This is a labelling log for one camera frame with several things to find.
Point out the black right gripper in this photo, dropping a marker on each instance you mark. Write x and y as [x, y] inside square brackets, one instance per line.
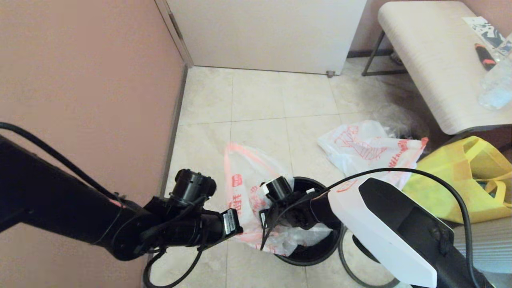
[296, 214]

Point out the black white printed paper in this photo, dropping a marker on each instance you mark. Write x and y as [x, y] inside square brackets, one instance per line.
[486, 30]

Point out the black round trash bin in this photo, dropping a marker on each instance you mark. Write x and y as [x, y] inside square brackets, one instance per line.
[320, 252]

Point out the white wood bench metal legs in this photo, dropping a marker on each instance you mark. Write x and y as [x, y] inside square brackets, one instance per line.
[432, 60]

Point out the orange black hand tool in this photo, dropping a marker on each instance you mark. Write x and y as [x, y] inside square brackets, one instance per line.
[484, 58]

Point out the clear plastic bag dark contents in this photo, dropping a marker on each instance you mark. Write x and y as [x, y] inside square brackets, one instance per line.
[404, 120]

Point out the grey door frame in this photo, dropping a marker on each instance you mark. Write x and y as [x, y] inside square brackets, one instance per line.
[176, 30]

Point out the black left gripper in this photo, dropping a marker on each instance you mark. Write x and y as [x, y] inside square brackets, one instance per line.
[192, 230]

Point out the clear water bottle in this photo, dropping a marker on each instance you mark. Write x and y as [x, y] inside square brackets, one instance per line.
[496, 88]

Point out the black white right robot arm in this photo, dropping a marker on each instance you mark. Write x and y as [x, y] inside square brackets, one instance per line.
[400, 232]

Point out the yellow fabric bag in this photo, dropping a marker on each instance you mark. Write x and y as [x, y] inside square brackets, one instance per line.
[460, 176]

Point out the used white red plastic bag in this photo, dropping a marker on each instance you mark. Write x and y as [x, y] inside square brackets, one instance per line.
[360, 148]

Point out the white door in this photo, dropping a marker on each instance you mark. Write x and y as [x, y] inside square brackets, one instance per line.
[260, 32]

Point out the white red-print plastic bag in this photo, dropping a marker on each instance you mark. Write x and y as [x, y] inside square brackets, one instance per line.
[244, 188]

